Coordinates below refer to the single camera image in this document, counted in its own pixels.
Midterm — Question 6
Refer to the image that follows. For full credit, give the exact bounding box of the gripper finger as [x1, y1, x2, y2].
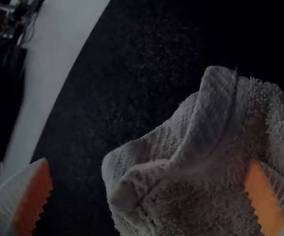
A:
[0, 157, 54, 236]
[244, 158, 284, 236]

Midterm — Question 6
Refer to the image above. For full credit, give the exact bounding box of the black mat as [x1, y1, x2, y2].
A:
[30, 0, 284, 236]

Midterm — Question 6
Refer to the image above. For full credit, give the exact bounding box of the pale towel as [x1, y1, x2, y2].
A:
[101, 65, 284, 236]

